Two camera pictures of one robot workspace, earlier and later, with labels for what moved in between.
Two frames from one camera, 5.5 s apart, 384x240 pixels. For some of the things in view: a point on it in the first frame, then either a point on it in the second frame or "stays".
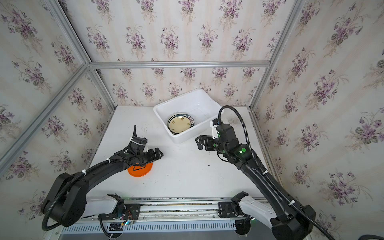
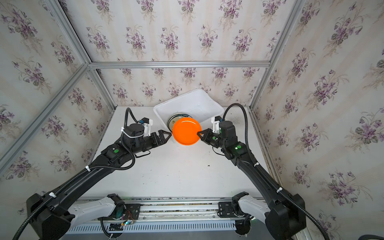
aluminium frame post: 94,72 stays
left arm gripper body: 151,154 → 155,139
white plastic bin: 196,102 stays
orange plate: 138,171 → 185,130
